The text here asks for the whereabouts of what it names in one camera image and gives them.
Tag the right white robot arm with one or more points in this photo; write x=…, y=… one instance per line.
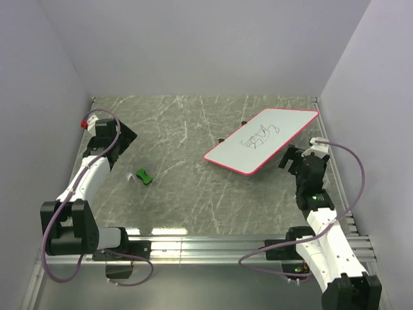
x=344, y=282

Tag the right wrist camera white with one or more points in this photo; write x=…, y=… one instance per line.
x=318, y=147

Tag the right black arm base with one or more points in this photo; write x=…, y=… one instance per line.
x=292, y=264

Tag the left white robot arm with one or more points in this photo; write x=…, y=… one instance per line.
x=68, y=224

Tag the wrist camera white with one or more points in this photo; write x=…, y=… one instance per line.
x=318, y=147
x=90, y=124

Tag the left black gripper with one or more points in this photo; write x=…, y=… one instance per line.
x=126, y=136

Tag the pink framed whiteboard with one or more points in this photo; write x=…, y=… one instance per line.
x=247, y=149

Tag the aluminium mounting rail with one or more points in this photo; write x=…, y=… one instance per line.
x=222, y=249

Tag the green whiteboard eraser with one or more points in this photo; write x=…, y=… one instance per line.
x=143, y=176

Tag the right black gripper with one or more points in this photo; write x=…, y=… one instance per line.
x=292, y=153

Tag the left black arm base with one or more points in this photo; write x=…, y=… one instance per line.
x=121, y=255

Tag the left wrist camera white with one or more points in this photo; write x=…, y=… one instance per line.
x=90, y=124

